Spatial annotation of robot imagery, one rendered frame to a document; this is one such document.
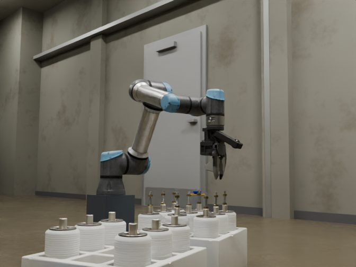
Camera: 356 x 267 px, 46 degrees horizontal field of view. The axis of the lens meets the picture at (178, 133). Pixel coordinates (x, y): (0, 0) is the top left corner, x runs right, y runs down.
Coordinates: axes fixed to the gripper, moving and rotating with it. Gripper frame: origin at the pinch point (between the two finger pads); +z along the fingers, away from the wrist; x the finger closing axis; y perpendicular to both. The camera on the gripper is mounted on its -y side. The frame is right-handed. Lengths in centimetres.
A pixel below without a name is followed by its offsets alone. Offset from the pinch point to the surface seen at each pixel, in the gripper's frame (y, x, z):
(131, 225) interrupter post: -9, 66, 13
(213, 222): -4.4, 13.5, 16.9
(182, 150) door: 195, -274, -29
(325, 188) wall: 20, -240, 11
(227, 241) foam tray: -7.4, 8.0, 24.1
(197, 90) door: 171, -269, -99
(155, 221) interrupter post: -8, 54, 13
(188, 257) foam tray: -14, 46, 23
